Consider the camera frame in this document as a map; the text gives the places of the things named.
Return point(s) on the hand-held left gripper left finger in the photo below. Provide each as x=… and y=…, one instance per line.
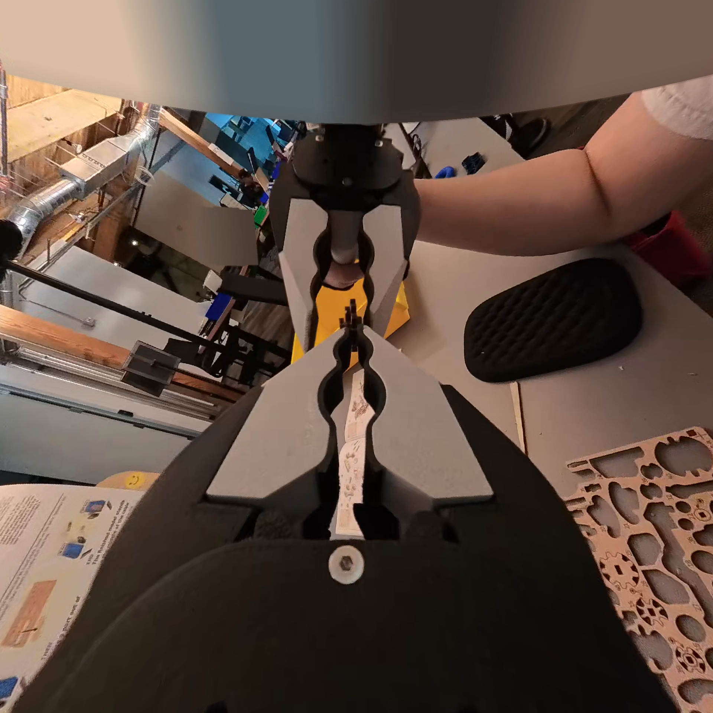
x=273, y=429

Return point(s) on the silver spiral air duct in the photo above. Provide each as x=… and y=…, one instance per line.
x=39, y=206

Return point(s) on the dark wooden gear stack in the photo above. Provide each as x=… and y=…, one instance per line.
x=352, y=320

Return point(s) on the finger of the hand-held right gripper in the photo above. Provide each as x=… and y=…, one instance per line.
x=298, y=256
x=387, y=256

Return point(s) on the person's white shirt sleeve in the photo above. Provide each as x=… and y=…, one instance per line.
x=685, y=108

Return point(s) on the illustrated instruction booklet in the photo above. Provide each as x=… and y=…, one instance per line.
x=352, y=479

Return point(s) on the brown cardboard board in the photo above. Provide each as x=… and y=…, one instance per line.
x=131, y=480

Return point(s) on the grey metal bracket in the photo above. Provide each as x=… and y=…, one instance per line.
x=150, y=367

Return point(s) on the yellow plastic bin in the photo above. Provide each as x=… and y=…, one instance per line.
x=334, y=306

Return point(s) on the person's right forearm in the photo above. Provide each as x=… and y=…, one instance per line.
x=529, y=206

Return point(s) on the red container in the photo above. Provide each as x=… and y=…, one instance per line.
x=674, y=250

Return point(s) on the person's right hand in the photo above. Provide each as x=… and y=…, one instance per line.
x=344, y=276

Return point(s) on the thin wooden stick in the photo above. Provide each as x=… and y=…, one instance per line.
x=518, y=415

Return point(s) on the black textured wrist pad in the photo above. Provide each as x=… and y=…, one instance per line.
x=551, y=323

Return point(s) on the laser-cut wooden parts sheet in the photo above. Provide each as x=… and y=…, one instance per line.
x=587, y=467

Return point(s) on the printed instruction sheet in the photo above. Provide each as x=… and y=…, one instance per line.
x=33, y=557

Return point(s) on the wooden ceiling beam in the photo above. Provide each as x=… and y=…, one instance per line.
x=55, y=334

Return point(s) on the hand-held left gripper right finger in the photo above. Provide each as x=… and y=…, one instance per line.
x=429, y=434

